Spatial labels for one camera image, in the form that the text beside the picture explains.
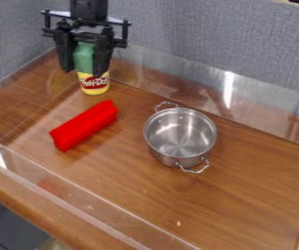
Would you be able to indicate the red foam block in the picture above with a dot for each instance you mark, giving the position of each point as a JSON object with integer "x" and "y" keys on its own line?
{"x": 81, "y": 126}

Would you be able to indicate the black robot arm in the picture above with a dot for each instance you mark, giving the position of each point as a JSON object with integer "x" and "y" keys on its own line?
{"x": 92, "y": 9}

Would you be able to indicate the green foam block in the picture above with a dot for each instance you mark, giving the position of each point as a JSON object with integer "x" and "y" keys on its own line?
{"x": 82, "y": 57}

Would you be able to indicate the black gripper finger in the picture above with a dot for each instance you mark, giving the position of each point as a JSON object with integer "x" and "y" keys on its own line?
{"x": 102, "y": 50}
{"x": 65, "y": 46}

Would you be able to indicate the yellow play-doh can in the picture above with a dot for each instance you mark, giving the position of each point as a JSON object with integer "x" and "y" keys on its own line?
{"x": 92, "y": 85}

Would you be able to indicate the clear acrylic barrier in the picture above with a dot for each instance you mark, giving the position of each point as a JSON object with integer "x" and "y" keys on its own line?
{"x": 104, "y": 196}

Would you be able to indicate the stainless steel pot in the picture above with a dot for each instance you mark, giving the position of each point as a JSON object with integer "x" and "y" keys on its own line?
{"x": 180, "y": 136}

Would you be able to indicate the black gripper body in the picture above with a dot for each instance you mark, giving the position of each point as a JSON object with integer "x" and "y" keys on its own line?
{"x": 84, "y": 28}

